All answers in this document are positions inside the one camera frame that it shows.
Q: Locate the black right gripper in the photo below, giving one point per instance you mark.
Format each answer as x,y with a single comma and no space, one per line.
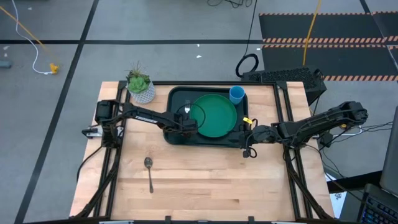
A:
247,138

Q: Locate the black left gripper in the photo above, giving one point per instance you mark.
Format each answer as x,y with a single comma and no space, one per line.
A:
189,127

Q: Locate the green round plate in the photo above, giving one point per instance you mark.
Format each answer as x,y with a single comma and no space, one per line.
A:
217,115

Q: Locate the blue plastic cup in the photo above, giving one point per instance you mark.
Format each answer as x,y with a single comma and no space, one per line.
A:
237,93

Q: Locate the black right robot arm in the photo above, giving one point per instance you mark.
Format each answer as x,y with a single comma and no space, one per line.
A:
311,126

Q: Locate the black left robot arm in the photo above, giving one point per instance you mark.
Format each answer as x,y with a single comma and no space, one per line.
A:
146,118

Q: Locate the dark green plastic tray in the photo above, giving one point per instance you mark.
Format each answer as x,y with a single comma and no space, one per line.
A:
177,99

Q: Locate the silver metal spoon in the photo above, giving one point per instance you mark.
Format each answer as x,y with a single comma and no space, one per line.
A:
148,162

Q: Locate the succulent plant in white pot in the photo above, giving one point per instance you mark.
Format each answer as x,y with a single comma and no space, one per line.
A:
141,88

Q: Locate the black perforated box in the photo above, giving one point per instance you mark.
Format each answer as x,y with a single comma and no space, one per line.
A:
286,75

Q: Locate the black power adapter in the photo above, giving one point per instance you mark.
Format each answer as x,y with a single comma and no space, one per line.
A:
326,140

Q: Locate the black mat with hazard stripes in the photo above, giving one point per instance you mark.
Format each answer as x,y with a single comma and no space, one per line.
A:
311,26
286,57

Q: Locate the yellow power plug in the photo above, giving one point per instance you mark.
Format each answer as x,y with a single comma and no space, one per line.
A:
343,126

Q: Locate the white paper sheet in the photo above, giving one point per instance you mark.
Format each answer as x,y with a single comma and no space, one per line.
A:
338,203

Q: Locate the grey monitor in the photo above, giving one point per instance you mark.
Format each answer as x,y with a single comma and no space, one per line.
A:
392,155

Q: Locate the black keyboard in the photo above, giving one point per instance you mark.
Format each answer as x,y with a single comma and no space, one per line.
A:
377,207

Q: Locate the small grey floor object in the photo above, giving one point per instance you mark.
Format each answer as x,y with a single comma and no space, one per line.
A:
4,64

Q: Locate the black aluminium table frame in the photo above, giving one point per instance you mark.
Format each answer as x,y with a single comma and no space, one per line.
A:
287,180

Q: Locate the silver arm base bracket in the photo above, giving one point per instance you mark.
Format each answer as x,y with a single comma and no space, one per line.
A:
91,132

